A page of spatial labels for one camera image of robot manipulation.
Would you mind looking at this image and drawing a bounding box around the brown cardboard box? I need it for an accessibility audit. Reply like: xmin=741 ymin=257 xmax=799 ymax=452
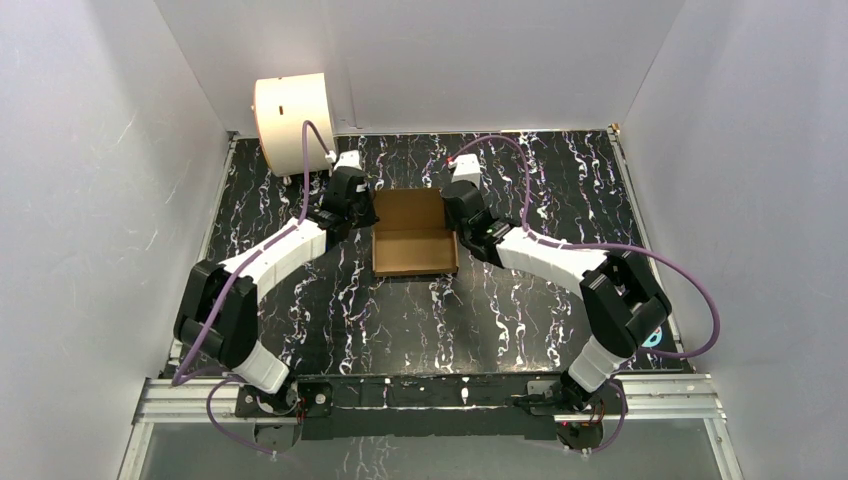
xmin=372 ymin=188 xmax=459 ymax=277

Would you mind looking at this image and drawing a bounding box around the blue white packaged item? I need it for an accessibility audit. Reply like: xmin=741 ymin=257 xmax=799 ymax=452
xmin=642 ymin=327 xmax=663 ymax=349

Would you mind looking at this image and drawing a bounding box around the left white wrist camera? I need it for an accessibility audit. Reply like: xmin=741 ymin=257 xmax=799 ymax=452
xmin=325 ymin=150 xmax=363 ymax=171

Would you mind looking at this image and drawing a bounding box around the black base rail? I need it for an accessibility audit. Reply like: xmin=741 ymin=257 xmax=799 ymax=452
xmin=235 ymin=372 xmax=624 ymax=444

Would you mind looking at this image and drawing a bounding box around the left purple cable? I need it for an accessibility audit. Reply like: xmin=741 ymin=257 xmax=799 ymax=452
xmin=170 ymin=120 xmax=339 ymax=458

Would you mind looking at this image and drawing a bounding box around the cream cylindrical wooden box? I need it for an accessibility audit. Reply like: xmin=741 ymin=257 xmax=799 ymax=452
xmin=252 ymin=73 xmax=336 ymax=177

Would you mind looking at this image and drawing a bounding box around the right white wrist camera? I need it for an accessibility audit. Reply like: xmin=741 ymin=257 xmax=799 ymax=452
xmin=447 ymin=153 xmax=482 ymax=189

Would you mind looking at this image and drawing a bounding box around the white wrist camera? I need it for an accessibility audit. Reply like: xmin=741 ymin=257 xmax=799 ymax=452
xmin=325 ymin=150 xmax=363 ymax=171
xmin=447 ymin=153 xmax=482 ymax=189

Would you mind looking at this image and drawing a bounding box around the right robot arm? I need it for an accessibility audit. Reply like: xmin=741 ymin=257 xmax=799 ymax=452
xmin=441 ymin=180 xmax=672 ymax=414

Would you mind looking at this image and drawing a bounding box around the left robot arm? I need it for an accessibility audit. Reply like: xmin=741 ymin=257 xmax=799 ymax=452
xmin=173 ymin=165 xmax=378 ymax=416

